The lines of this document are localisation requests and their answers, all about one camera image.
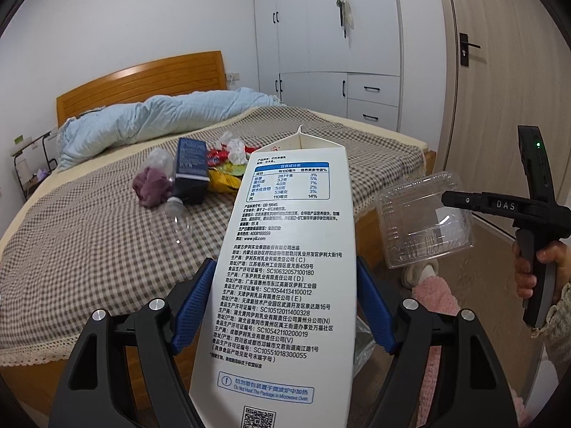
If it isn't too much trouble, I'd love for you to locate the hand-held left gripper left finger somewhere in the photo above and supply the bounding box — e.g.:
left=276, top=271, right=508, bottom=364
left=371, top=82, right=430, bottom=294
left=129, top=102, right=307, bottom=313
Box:
left=48, top=256, right=219, bottom=428

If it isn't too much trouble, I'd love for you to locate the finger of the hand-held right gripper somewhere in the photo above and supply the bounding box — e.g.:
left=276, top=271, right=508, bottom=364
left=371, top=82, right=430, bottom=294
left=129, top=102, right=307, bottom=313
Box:
left=441, top=190, right=487, bottom=209

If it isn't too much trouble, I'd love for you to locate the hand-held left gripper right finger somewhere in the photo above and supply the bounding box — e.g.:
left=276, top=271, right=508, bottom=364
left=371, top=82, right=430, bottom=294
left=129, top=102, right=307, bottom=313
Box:
left=352, top=256, right=522, bottom=428

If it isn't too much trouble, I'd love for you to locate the white plastic-lined trash bin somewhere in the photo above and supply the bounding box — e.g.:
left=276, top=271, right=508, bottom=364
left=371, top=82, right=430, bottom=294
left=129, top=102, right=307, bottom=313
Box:
left=354, top=314, right=379, bottom=379

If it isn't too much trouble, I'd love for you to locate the clear plastic clamshell container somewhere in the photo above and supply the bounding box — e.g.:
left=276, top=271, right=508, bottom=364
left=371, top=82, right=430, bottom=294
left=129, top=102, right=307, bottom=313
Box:
left=375, top=170, right=474, bottom=269

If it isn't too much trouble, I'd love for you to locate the white milk carton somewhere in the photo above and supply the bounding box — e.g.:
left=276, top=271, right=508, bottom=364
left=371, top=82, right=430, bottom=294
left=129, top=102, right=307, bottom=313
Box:
left=187, top=125, right=358, bottom=428

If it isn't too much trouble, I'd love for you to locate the purple cloth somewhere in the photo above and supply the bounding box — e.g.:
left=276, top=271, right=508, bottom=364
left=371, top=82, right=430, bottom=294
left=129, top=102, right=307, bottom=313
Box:
left=133, top=166, right=176, bottom=209

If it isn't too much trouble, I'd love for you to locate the yellow snack bag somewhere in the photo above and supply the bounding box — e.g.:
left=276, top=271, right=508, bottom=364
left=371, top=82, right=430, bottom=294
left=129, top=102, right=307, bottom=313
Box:
left=207, top=163, right=247, bottom=196

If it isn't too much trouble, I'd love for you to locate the dark blue carton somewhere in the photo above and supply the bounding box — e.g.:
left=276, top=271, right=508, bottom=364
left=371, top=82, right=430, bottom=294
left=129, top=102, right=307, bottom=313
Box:
left=175, top=137, right=211, bottom=206

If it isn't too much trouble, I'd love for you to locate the red wrapper with blue logo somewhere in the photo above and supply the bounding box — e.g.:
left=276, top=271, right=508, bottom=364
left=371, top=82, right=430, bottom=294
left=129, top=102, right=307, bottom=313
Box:
left=206, top=146, right=233, bottom=167

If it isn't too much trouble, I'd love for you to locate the person's right forearm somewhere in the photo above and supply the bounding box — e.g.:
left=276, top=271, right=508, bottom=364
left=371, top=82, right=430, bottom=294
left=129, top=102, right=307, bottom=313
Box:
left=531, top=276, right=571, bottom=382

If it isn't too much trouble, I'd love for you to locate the person's right hand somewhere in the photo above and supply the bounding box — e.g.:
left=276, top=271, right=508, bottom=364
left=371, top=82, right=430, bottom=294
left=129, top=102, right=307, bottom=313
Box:
left=513, top=240, right=568, bottom=300

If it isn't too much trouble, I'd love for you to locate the beige wooden door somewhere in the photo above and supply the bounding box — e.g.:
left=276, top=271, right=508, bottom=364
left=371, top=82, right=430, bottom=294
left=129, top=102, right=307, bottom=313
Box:
left=439, top=0, right=571, bottom=411

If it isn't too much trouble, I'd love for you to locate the cream bed sheet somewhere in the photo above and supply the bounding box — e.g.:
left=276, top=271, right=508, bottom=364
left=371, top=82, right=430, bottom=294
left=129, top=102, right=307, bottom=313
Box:
left=22, top=106, right=429, bottom=206

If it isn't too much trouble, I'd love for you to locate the light blue duvet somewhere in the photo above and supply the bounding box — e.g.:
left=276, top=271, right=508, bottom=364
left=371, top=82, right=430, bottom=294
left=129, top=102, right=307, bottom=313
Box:
left=57, top=88, right=288, bottom=172

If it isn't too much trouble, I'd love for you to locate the hanging wardrobe ornament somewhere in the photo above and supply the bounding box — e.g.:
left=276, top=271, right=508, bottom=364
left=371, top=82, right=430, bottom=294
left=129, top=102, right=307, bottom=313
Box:
left=334, top=0, right=355, bottom=39

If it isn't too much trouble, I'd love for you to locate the white wardrobe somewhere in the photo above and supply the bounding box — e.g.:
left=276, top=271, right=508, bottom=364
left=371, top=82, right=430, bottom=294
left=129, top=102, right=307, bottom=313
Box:
left=252, top=0, right=447, bottom=132

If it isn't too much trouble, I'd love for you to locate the black metal bedside rack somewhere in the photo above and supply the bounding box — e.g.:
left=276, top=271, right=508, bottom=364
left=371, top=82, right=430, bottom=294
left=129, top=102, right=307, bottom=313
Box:
left=10, top=127, right=59, bottom=183

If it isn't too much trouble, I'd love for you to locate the black door handle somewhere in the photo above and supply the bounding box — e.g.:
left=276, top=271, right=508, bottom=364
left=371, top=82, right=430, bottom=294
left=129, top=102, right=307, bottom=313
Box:
left=459, top=32, right=481, bottom=68

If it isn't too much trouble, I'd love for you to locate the wooden bed frame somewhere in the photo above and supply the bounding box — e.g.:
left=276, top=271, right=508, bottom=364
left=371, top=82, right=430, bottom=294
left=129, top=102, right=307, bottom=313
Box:
left=0, top=51, right=435, bottom=428

